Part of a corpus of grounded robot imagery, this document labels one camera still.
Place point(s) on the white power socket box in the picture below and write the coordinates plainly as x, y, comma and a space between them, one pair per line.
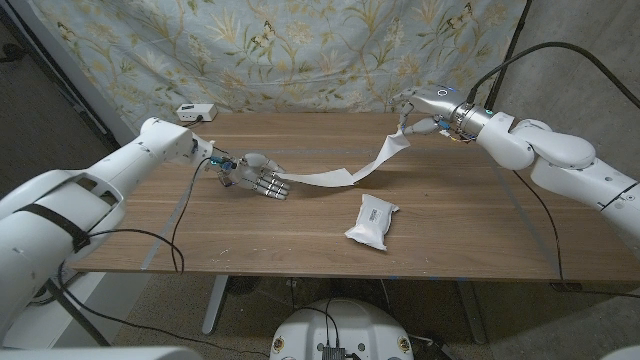
196, 113

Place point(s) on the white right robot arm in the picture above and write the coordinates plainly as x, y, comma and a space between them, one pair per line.
550, 150

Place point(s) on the white table leg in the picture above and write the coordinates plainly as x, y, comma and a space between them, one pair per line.
215, 305

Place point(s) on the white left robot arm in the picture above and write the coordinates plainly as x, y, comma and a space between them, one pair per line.
75, 200

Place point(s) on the grey table leg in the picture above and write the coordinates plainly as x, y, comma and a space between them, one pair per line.
472, 312

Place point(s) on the black backdrop stand pole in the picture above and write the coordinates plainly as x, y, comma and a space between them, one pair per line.
505, 60

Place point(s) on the yellow new driver bumper sticker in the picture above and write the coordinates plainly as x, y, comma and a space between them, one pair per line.
385, 152

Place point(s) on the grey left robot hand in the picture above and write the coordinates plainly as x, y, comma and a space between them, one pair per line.
252, 172

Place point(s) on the white sticker backing paper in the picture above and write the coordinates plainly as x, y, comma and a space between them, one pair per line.
320, 178

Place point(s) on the floral printed backdrop cloth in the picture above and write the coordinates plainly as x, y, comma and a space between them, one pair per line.
325, 55

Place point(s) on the white sealed plastic package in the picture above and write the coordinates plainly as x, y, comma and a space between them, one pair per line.
372, 220

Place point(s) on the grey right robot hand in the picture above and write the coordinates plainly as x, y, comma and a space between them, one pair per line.
440, 105

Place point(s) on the white robot chest edge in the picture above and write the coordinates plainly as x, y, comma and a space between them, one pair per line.
100, 354

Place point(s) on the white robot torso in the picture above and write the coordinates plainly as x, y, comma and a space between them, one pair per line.
350, 325

